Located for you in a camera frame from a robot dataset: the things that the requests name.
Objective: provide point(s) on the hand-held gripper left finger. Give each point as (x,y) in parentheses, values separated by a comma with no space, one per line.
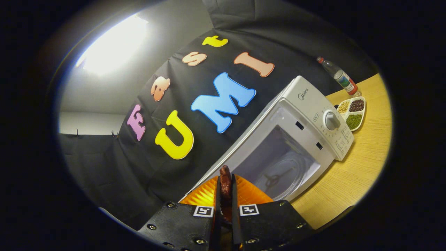
(181,226)

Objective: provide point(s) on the clear plastic water bottle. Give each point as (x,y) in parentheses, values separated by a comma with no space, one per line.
(343,79)

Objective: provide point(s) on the red meat strip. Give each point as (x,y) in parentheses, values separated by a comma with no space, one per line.
(225,184)

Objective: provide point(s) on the white divided bean dish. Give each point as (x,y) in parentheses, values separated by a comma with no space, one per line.
(353,113)

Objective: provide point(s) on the ceiling light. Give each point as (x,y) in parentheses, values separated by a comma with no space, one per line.
(111,45)

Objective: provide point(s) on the white toaster oven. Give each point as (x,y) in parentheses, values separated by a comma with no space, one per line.
(306,104)

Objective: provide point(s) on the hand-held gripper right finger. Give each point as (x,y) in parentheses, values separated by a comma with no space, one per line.
(271,226)

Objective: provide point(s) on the glass turntable plate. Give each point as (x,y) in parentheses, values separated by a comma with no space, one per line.
(285,174)

